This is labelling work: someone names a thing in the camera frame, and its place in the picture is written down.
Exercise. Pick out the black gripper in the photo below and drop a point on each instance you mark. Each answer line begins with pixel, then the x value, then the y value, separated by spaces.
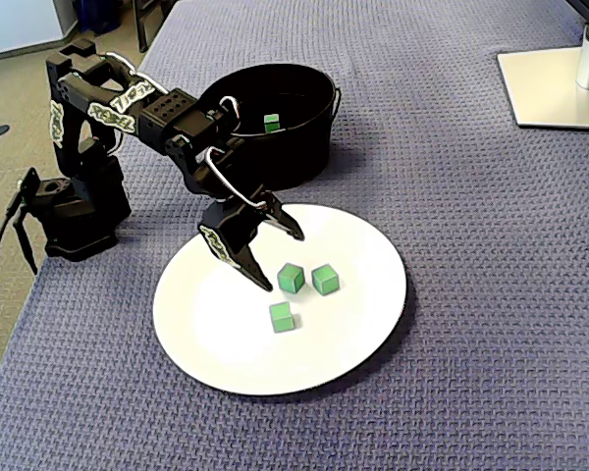
pixel 227 227

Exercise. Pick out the green cube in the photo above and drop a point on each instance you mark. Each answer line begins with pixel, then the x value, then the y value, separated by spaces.
pixel 325 279
pixel 282 317
pixel 290 278
pixel 271 123

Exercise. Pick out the black robot arm with stickers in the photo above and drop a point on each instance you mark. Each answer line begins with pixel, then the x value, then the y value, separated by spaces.
pixel 78 211

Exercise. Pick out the white round plate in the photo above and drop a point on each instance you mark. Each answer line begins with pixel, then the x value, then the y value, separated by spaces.
pixel 348 319

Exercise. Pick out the black metal bucket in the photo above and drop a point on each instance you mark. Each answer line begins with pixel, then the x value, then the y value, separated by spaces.
pixel 304 157

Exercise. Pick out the blue-grey woven table cloth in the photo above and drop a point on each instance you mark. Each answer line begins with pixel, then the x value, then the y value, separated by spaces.
pixel 471 294

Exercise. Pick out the blue bin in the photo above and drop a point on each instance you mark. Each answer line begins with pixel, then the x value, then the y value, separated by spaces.
pixel 98 15

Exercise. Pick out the black floor outlet disc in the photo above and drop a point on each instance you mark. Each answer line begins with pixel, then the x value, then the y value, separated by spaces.
pixel 0 130

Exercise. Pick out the white monitor stand base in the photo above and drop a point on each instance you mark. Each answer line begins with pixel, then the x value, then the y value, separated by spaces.
pixel 545 88

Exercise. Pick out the dark chair frame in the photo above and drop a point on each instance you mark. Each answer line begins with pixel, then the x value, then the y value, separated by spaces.
pixel 144 24

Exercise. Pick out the white wall panel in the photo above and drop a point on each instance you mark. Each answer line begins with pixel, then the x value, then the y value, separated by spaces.
pixel 15 24

